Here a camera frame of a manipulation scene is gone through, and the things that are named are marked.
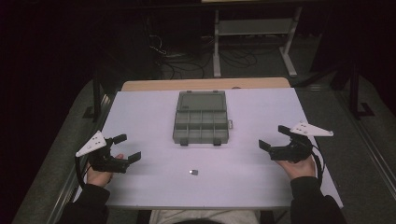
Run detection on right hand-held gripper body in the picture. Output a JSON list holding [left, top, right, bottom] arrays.
[[270, 120, 334, 163]]

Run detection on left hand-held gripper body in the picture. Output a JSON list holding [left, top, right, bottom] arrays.
[[75, 130, 130, 174]]

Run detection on person's left hand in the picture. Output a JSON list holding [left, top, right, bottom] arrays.
[[86, 153, 124, 188]]

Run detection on person's right hand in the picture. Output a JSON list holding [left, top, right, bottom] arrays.
[[276, 156, 318, 181]]

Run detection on white table cover sheet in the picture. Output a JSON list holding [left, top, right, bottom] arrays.
[[74, 88, 344, 210]]

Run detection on black metal stand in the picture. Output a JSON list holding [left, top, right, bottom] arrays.
[[82, 70, 106, 123], [347, 61, 376, 120]]

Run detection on grey plastic compartment box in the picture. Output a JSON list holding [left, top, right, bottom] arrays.
[[172, 90, 233, 147]]

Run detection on left hand-held gripper black cable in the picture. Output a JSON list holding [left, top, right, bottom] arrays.
[[74, 154, 92, 189]]

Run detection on hand-held gripper black cable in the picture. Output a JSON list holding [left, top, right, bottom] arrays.
[[311, 145, 325, 189], [74, 154, 92, 189]]

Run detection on right hand-held gripper black cable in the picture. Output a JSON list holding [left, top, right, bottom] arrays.
[[311, 145, 325, 189]]

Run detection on black floor cables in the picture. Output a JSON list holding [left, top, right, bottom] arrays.
[[146, 32, 261, 80]]

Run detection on white metal desk frame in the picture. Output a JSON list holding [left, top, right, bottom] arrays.
[[212, 6, 304, 78]]

